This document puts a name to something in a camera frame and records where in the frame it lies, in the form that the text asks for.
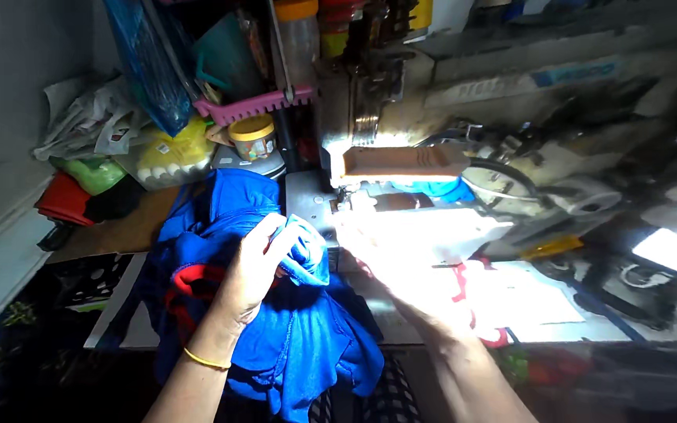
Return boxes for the person's left hand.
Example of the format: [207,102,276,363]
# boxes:
[224,213,303,327]

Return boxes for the person's right hand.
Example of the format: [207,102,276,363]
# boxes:
[336,197,473,347]

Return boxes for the blue garment with red trim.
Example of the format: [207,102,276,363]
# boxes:
[138,168,385,423]

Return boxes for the person's right forearm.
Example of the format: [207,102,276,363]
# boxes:
[414,320,540,423]

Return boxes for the person's left forearm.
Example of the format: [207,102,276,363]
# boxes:
[142,301,248,423]

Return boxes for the grey box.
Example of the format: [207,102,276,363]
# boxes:
[212,143,288,181]

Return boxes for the small jar with yellow lid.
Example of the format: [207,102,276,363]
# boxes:
[228,113,276,162]

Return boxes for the sewing machine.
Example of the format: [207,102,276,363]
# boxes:
[285,0,677,272]

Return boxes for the bright blue cloth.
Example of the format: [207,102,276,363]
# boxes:
[390,175,476,204]

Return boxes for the red and white fabric strip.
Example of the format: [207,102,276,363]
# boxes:
[451,257,511,349]

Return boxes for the yellow plastic bag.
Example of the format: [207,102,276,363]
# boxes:
[138,115,216,171]

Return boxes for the pink plastic basket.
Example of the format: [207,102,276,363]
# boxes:
[193,86,319,127]

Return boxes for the brown cardboard sheet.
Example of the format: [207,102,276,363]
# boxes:
[46,185,183,264]

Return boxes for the teal plastic container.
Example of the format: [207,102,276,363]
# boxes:
[192,12,266,102]

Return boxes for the green plastic bag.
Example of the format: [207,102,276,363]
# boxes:
[51,155,128,196]

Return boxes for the black white-dotted cloth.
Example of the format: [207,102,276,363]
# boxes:
[47,253,135,312]

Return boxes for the person's legs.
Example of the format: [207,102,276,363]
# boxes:
[308,354,422,423]

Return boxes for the clear jar with orange lid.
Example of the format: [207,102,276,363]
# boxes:
[272,0,320,92]

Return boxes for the blue plastic bag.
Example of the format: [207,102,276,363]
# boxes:
[102,0,197,138]

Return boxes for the white paper sheet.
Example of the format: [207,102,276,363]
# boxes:
[480,261,586,329]

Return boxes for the jar with red lid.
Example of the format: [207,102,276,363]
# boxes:
[319,0,365,58]

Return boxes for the yellow plastic piece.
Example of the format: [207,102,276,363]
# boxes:
[520,235,584,261]

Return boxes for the folded red cloth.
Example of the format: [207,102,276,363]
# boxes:
[34,170,95,227]

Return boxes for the white plastic bags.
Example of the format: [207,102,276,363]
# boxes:
[33,73,150,162]

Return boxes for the yellow container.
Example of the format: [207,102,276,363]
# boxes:
[404,0,434,43]

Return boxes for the white thread cone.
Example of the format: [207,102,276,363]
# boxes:
[541,176,623,217]

